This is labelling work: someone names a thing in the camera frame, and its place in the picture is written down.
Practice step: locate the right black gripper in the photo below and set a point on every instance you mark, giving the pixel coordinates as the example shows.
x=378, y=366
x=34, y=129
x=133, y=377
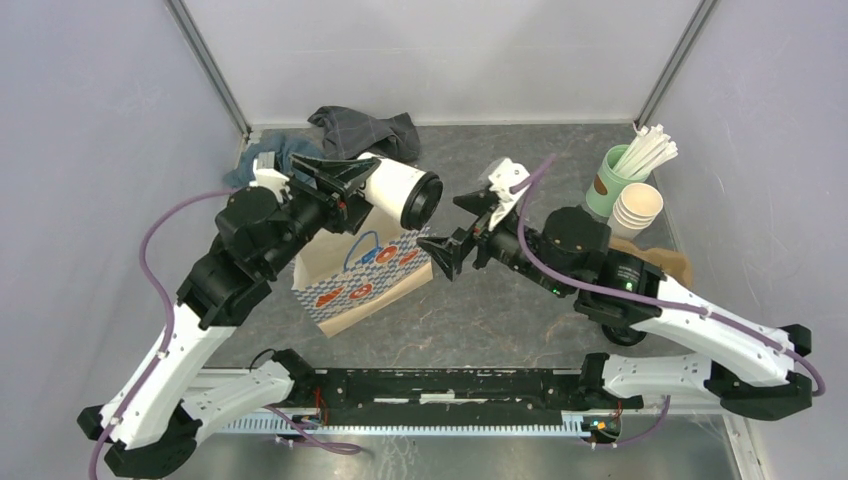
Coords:
x=480, y=204

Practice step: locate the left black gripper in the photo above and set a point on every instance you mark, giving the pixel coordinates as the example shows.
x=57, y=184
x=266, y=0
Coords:
x=341, y=217

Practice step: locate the white paper coffee cup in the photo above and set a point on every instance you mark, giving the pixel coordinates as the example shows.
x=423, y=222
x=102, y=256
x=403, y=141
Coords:
x=390, y=185

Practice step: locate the printed paper takeout bag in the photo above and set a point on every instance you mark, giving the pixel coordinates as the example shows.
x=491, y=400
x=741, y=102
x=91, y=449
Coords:
x=340, y=279

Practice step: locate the black plastic cup lid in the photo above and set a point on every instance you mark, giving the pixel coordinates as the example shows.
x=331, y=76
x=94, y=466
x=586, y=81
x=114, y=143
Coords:
x=423, y=199

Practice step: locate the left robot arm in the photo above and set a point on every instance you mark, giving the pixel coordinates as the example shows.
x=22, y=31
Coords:
x=150, y=428

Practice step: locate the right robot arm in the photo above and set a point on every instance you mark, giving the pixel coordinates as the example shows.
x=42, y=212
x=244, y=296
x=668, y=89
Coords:
x=750, y=370

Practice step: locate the dark grey cloth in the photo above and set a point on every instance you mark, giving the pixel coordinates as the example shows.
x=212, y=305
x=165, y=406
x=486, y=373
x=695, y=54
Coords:
x=347, y=133

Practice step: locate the teal crumpled cloth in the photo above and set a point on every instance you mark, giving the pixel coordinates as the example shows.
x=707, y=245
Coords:
x=273, y=151

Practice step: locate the green straw holder cup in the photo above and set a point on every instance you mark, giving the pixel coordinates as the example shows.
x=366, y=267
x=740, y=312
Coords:
x=607, y=185

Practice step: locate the stack of paper cups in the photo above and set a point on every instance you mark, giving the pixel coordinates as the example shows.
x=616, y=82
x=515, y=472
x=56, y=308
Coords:
x=636, y=208

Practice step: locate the black plastic lid on table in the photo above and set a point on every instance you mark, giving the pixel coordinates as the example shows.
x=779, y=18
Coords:
x=624, y=336

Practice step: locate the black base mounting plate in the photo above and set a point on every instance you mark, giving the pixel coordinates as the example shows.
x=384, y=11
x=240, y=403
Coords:
x=450, y=397

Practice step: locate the white wrapped straws bundle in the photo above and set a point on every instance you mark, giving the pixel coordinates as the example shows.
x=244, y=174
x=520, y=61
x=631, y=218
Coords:
x=651, y=148

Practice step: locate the brown cardboard cup carrier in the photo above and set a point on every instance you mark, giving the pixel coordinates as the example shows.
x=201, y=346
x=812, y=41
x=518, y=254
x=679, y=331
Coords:
x=671, y=262

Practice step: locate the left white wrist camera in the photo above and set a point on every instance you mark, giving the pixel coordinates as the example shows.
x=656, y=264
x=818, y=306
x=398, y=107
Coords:
x=267, y=176

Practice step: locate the right corner metal post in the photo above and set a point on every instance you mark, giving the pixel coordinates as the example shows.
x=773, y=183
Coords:
x=676, y=60

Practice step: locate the corner metal post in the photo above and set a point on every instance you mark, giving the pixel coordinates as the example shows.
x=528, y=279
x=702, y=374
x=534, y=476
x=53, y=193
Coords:
x=676, y=60
x=201, y=51

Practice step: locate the aluminium cable rail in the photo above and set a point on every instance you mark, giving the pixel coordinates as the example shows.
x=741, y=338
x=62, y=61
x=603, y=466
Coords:
x=264, y=422

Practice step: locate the left corner metal post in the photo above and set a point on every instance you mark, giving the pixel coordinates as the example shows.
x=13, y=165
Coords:
x=201, y=51

